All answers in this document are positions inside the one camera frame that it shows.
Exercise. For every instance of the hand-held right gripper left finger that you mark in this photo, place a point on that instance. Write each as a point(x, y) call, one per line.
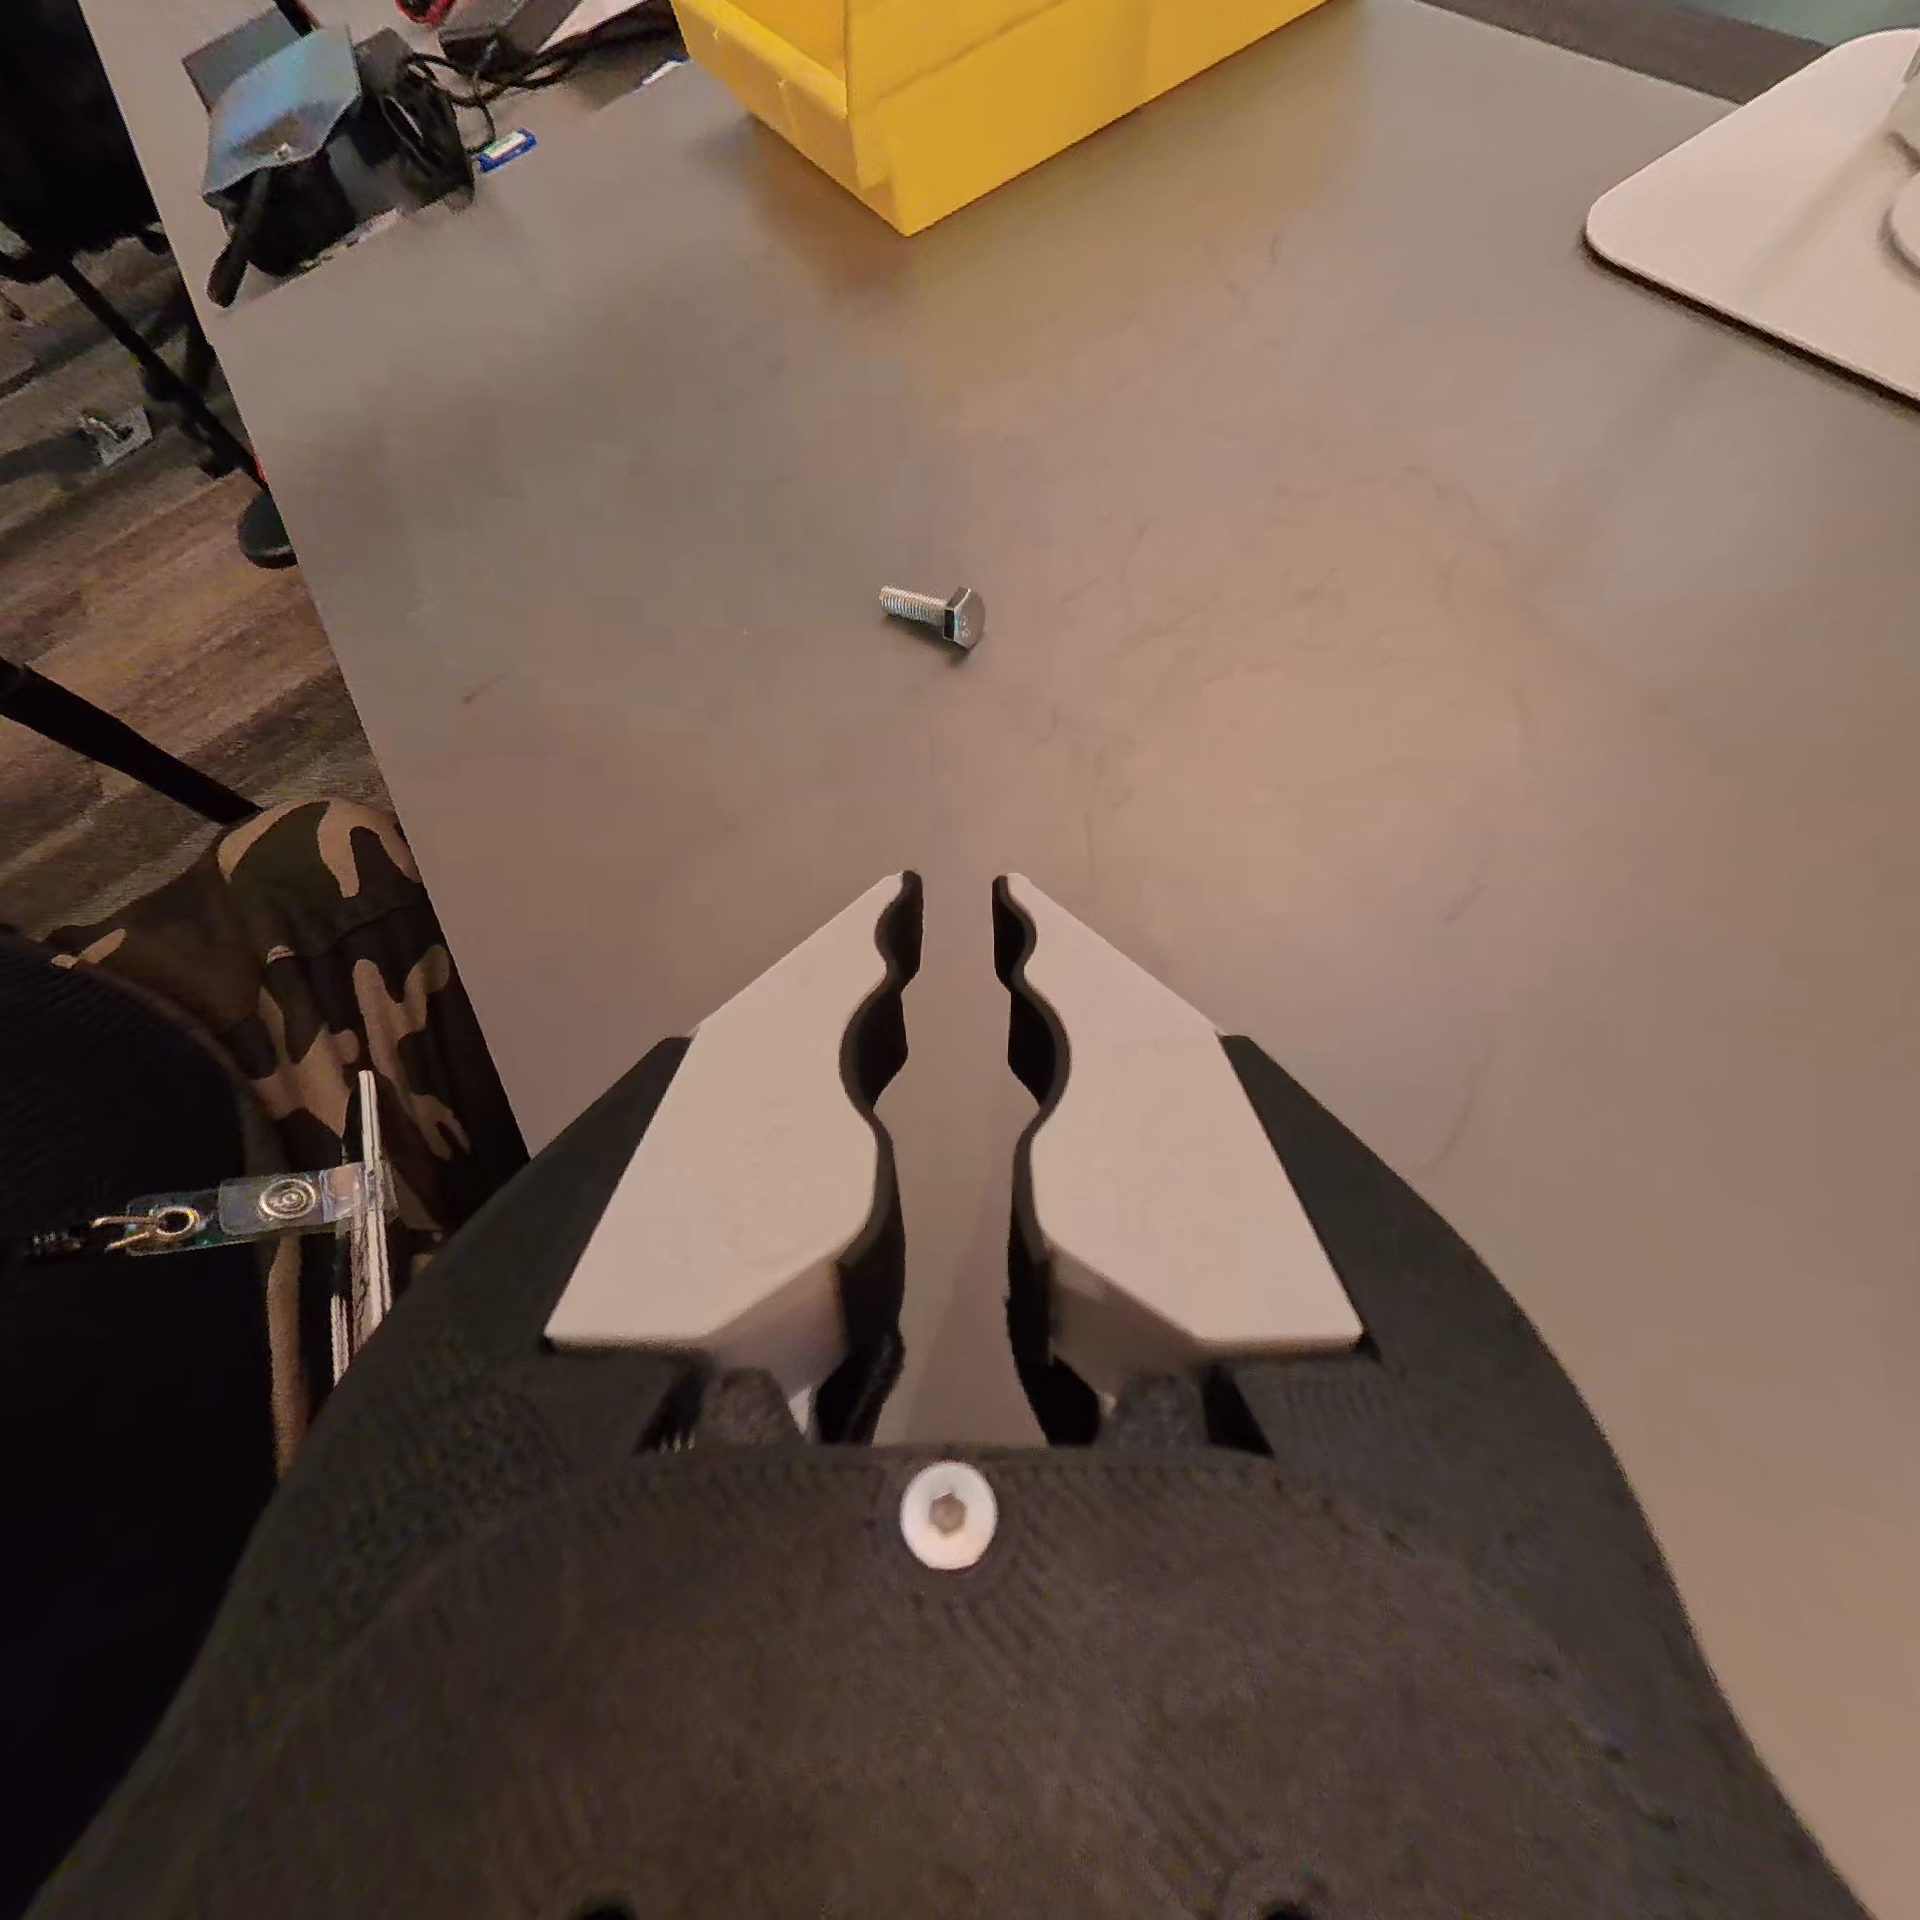
point(733, 1200)

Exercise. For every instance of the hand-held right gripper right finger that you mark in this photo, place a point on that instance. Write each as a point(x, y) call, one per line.
point(1184, 1200)

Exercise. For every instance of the silver hex bolt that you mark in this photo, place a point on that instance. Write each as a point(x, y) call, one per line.
point(960, 619)

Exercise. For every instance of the yellow plastic bin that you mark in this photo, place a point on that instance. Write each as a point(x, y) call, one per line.
point(974, 106)

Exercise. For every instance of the white badge card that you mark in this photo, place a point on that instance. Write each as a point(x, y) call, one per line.
point(369, 1125)

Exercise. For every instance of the metal badge clip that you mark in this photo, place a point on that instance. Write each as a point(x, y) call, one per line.
point(276, 1196)

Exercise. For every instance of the camouflage pants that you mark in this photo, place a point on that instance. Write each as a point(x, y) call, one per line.
point(345, 931)

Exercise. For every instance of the person's black top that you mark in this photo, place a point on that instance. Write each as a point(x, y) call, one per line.
point(106, 1426)

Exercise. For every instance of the black tripod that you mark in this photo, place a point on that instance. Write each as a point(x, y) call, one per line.
point(268, 528)

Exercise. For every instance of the blue memory card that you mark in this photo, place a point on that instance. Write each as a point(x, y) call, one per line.
point(504, 147)

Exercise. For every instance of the white book stand wooden board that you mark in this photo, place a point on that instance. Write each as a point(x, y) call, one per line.
point(1756, 224)

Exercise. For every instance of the blue grey pouch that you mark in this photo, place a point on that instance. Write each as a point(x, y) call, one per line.
point(276, 130)

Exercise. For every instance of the black power adapter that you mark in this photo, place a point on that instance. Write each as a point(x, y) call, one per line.
point(510, 19)

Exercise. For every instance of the small metal bracket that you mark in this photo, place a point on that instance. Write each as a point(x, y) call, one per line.
point(117, 436)

